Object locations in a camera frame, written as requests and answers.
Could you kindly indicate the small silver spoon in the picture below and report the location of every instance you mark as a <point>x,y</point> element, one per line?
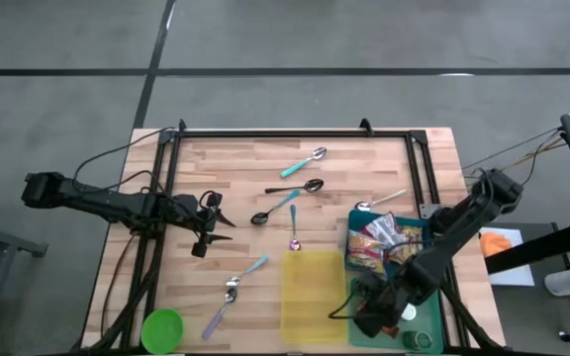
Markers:
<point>362,206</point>

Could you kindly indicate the yellow plastic bin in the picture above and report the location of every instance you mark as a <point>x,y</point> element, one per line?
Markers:
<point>314,296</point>

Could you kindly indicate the all-black metal spoon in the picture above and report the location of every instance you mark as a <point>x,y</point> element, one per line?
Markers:
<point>313,186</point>

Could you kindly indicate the yellow snack bag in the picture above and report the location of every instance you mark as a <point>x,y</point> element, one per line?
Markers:
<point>413,237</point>

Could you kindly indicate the iridescent rainbow spoon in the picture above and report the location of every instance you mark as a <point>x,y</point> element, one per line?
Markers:
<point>295,243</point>

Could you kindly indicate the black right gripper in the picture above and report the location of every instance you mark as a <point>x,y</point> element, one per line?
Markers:
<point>386,299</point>

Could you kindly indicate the green plastic bin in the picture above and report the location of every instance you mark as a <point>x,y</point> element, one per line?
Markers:
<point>428,321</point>

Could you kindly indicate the white-lid glass spice jar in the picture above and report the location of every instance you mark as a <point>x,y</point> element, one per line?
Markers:
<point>409,312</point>

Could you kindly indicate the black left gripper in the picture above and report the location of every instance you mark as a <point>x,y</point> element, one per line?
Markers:
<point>193,212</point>

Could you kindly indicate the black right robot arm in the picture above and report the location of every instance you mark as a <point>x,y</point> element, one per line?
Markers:
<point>463,217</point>

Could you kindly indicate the white paper sheet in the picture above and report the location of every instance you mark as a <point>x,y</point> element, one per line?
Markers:
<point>512,277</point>

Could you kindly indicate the green-lid glass spice jar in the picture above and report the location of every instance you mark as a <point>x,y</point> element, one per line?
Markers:
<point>418,340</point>

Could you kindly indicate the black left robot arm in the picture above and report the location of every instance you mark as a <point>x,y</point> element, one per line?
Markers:
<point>107,203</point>

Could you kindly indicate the orange ramen noodle packet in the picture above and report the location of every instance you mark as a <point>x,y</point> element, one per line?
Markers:
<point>364,249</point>

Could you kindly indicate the orange round object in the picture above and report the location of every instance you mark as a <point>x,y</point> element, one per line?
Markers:
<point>495,244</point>

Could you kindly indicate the blue plastic bin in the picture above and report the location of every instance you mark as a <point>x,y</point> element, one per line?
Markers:
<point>356,222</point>

